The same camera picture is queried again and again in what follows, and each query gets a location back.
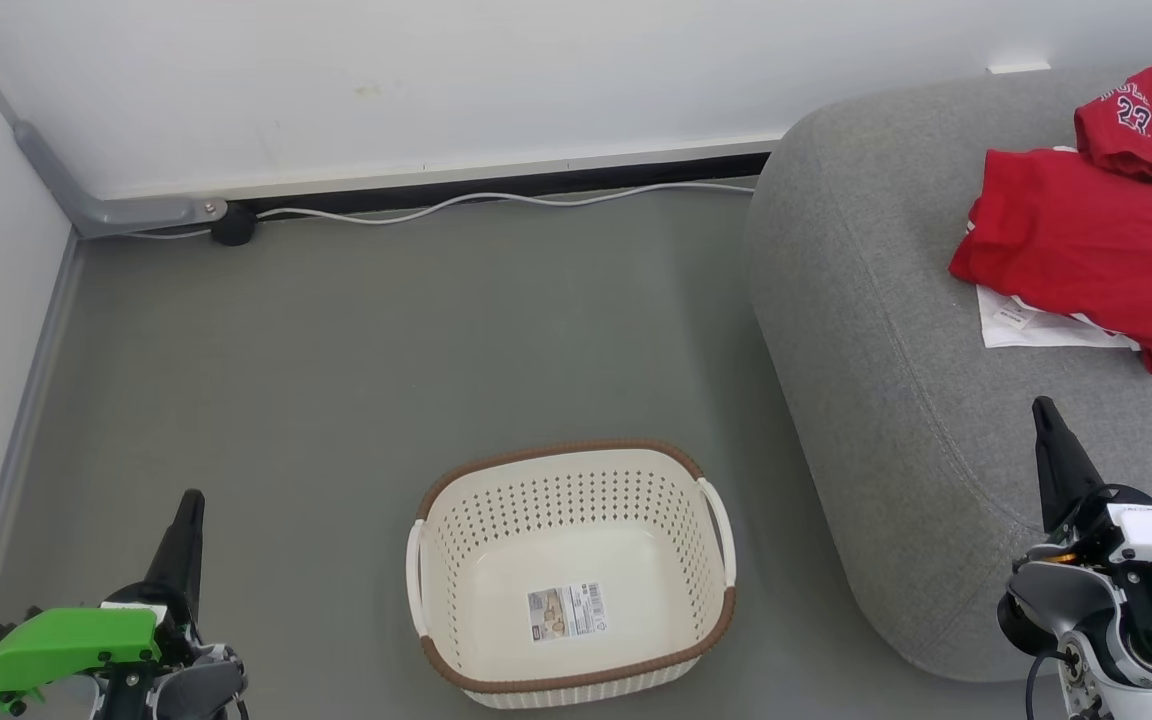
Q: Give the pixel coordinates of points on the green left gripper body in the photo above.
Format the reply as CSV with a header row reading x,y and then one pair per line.
x,y
66,640

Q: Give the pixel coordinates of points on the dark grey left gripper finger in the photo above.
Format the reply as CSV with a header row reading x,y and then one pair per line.
x,y
181,560

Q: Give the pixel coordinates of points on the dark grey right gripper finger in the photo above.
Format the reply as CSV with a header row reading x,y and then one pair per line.
x,y
1064,470

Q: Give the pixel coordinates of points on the white cloth with label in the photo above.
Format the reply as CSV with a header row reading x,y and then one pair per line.
x,y
1026,328

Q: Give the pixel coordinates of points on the plain red t-shirt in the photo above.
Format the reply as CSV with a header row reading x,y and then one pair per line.
x,y
1086,240

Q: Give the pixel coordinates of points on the red jersey with white trim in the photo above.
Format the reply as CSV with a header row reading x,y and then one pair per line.
x,y
1151,135

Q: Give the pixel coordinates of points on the black round floor stopper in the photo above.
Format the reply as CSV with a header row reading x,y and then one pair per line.
x,y
233,228

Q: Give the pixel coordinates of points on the paper basket label sticker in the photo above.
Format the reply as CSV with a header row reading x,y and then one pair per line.
x,y
566,612

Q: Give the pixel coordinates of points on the cream perforated laundry basket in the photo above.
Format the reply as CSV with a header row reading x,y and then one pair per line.
x,y
576,540

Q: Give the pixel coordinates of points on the black baseboard strip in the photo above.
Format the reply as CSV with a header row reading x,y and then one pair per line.
x,y
636,178

